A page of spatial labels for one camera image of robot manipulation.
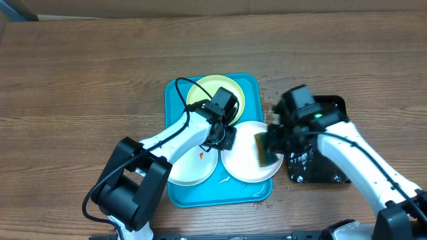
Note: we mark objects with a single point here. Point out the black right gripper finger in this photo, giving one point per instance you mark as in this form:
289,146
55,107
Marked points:
276,147
275,132

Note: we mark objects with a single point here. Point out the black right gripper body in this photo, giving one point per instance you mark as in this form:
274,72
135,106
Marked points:
293,144

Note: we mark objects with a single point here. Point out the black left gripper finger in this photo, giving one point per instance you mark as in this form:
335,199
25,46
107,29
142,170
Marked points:
226,144
230,137

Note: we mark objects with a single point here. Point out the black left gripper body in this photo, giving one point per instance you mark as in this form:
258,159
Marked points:
215,140

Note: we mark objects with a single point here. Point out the green yellow sponge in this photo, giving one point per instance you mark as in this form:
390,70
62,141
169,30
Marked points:
265,156

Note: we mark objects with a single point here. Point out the pale pink plate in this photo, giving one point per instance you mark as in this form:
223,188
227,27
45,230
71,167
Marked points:
242,161

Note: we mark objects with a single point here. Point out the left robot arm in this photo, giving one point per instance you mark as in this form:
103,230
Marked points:
130,187

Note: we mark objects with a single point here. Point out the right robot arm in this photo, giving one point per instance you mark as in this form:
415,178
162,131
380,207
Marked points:
398,204

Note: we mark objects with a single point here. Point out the black rectangular tray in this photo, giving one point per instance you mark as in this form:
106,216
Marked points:
313,166

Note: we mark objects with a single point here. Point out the teal plastic tray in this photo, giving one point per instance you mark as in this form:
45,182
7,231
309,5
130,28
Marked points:
221,188

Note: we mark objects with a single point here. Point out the white plate with stain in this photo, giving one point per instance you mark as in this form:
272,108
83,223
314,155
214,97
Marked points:
194,167

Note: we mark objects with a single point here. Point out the yellow-green plate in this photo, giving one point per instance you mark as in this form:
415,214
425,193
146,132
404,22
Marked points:
211,84

